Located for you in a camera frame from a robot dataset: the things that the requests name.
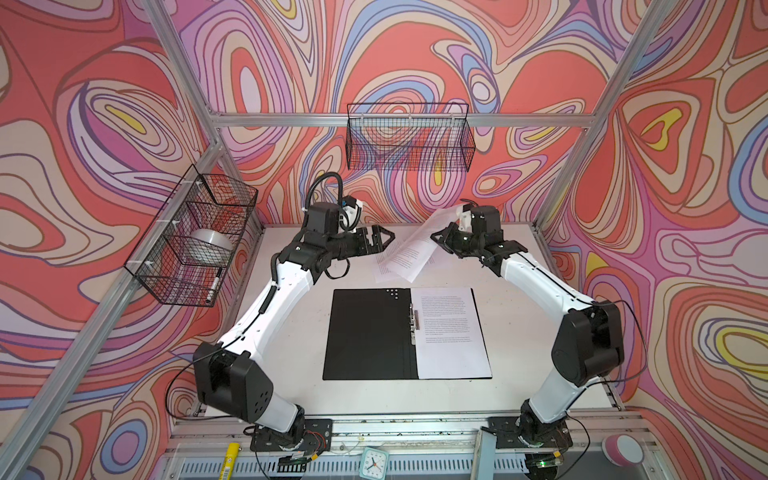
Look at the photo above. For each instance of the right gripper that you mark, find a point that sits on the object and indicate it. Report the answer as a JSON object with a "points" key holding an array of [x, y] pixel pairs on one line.
{"points": [[447, 241]]}

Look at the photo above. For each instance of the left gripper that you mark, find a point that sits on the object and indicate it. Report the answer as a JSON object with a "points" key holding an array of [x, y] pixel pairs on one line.
{"points": [[363, 249]]}

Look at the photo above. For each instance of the printed paper sheet back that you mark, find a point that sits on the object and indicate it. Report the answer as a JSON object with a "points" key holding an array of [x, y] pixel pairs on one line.
{"points": [[406, 257]]}

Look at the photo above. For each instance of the printed paper sheet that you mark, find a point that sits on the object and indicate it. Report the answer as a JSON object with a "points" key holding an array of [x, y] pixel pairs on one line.
{"points": [[406, 257], [449, 342]]}

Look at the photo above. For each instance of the red folder with black interior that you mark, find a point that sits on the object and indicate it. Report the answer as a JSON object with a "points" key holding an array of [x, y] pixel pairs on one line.
{"points": [[370, 336]]}

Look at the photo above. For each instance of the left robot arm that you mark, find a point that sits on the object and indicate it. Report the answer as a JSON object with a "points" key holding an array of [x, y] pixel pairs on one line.
{"points": [[228, 374]]}

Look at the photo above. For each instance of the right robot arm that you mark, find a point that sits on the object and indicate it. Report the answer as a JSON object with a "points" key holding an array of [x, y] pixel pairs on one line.
{"points": [[589, 340]]}

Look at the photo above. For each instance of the black marker pen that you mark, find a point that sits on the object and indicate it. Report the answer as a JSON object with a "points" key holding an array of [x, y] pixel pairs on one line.
{"points": [[214, 287]]}

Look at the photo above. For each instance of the silver tape roll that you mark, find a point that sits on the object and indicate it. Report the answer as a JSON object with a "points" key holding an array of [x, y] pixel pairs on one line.
{"points": [[208, 246]]}

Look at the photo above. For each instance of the small teal clock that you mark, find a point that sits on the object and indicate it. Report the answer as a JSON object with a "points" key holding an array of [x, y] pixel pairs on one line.
{"points": [[373, 464]]}

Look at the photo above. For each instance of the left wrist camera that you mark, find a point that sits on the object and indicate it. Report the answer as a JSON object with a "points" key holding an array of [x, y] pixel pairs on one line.
{"points": [[332, 218]]}

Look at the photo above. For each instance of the black wire basket back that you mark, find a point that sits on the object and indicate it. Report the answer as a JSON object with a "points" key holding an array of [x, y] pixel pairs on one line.
{"points": [[409, 136]]}

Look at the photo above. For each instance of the black wire basket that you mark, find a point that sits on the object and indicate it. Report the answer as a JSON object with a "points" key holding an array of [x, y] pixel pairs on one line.
{"points": [[409, 136], [184, 257]]}

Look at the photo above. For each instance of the black wire basket left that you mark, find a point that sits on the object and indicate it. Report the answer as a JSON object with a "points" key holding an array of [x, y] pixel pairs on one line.
{"points": [[184, 257]]}

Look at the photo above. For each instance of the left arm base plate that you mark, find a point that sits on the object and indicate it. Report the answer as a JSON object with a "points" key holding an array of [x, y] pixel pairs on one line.
{"points": [[309, 436]]}

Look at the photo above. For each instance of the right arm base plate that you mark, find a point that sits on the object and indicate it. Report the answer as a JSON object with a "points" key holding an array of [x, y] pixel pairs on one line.
{"points": [[529, 433]]}

